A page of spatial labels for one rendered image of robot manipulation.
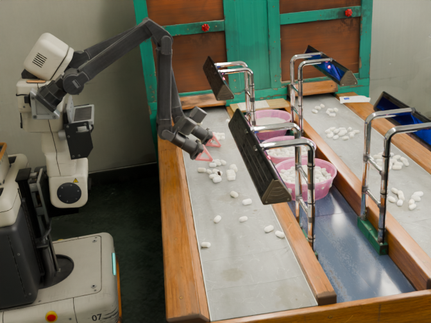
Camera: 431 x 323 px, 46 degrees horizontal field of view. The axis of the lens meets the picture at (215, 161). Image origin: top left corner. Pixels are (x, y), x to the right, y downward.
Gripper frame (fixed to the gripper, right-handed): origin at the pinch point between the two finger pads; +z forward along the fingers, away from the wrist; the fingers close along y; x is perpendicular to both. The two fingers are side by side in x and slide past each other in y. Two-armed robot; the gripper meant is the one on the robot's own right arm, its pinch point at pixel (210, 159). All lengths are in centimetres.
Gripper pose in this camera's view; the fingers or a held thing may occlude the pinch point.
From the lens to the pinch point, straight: 219.1
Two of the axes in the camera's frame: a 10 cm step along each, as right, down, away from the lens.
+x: -5.9, 7.7, 2.5
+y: -1.2, -3.8, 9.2
